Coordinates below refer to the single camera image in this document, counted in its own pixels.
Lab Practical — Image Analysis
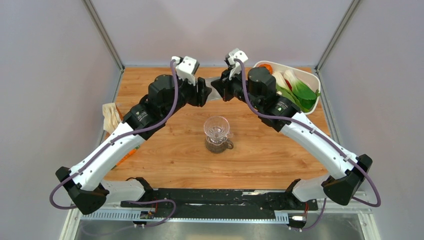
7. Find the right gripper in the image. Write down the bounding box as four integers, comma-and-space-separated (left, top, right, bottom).
211, 65, 263, 110

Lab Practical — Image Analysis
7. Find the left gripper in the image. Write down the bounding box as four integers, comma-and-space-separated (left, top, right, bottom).
162, 69, 213, 120

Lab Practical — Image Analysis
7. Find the clear glass dripper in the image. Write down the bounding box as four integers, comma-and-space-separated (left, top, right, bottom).
203, 116, 234, 146

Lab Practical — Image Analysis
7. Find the white paper coffee filter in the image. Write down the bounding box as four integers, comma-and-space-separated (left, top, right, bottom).
205, 76, 222, 102

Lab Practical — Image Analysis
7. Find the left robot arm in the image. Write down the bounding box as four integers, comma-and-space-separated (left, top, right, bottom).
55, 74, 218, 215

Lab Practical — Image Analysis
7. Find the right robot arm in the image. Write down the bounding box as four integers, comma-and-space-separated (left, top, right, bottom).
206, 67, 373, 209

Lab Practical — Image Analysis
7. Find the glass coffee server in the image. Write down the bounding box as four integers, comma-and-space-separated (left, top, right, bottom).
204, 133, 234, 154

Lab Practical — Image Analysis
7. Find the orange toy pumpkin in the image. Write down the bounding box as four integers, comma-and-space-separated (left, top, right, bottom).
258, 63, 273, 74

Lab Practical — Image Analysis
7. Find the green toy leek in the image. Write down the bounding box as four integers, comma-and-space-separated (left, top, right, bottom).
272, 71, 297, 105

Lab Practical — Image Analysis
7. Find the red toy pepper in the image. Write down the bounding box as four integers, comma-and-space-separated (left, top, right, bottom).
284, 79, 292, 91

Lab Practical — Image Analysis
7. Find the green toy bok choy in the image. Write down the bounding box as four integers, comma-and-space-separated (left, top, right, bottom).
283, 69, 321, 113

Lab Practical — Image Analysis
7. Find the white vegetable tray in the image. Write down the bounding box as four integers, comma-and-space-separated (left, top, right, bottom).
253, 60, 321, 95

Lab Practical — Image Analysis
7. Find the stack of paper filters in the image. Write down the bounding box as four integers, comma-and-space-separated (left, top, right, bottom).
102, 102, 123, 134

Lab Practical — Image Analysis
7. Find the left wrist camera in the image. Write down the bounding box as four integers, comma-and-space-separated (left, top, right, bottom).
171, 56, 200, 86

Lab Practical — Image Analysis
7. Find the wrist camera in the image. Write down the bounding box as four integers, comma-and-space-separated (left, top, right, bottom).
171, 56, 200, 86
225, 48, 249, 80

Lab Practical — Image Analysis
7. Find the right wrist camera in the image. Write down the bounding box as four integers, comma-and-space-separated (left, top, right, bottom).
225, 48, 249, 80

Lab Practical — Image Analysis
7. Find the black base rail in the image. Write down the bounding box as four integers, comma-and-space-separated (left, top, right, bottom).
120, 188, 318, 220

